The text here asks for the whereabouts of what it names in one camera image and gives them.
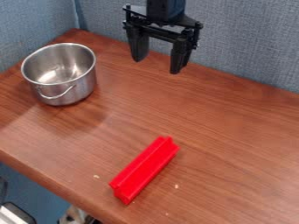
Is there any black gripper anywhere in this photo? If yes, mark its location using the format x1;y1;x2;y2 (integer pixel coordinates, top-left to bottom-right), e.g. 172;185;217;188
122;0;202;74

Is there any red plastic block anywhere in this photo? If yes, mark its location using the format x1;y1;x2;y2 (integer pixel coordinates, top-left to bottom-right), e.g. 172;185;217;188
107;136;178;205

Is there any metal pot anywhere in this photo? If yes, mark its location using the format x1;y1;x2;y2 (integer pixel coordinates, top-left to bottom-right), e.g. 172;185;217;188
21;43;97;106

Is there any grey device below table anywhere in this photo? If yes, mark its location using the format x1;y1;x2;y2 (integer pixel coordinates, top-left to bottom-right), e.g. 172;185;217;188
0;202;35;224

